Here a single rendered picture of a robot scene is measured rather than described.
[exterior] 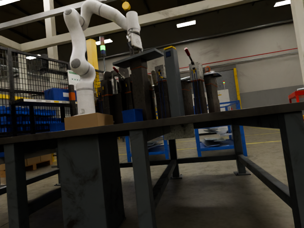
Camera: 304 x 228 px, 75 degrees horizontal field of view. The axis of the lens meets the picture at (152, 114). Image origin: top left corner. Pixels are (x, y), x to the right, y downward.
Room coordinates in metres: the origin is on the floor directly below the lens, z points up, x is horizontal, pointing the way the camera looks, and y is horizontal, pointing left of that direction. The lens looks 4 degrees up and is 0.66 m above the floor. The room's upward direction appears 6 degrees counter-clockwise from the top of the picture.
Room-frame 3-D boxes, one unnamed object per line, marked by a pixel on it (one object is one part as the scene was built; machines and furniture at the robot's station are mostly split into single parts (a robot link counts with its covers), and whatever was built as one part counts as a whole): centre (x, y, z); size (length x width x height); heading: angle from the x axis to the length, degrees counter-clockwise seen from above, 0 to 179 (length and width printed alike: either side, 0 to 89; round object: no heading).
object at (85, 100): (1.44, 0.47, 0.88); 0.19 x 0.19 x 0.18
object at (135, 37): (1.41, 0.07, 1.29); 0.10 x 0.07 x 0.11; 144
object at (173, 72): (1.27, -0.16, 0.92); 0.08 x 0.08 x 0.44; 58
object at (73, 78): (2.44, 0.89, 1.30); 0.23 x 0.02 x 0.31; 148
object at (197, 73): (1.35, -0.33, 0.88); 0.12 x 0.07 x 0.36; 148
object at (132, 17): (1.41, 0.06, 1.44); 0.09 x 0.08 x 0.13; 171
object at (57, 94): (2.13, 0.94, 1.10); 0.30 x 0.17 x 0.13; 149
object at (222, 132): (4.03, -1.22, 0.48); 1.20 x 0.80 x 0.95; 169
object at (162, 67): (1.49, -0.11, 0.90); 0.13 x 0.08 x 0.41; 148
